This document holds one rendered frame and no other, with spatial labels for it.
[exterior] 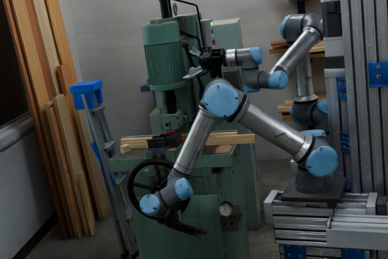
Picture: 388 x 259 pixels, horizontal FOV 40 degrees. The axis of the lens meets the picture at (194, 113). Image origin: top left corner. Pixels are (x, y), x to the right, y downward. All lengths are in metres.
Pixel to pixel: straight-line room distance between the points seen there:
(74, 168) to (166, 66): 1.68
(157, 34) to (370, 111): 0.99
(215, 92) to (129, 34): 3.24
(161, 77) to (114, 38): 2.60
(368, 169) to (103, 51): 3.35
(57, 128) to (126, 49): 1.44
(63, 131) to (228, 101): 2.20
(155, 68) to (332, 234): 1.08
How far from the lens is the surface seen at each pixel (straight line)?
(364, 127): 2.22
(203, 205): 2.54
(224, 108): 1.85
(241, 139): 2.56
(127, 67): 5.07
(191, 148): 2.05
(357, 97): 2.19
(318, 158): 1.94
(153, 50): 2.49
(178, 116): 2.59
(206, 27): 2.77
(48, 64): 4.19
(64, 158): 3.92
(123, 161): 2.58
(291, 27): 2.56
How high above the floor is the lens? 1.62
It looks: 13 degrees down
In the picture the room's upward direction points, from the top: 8 degrees counter-clockwise
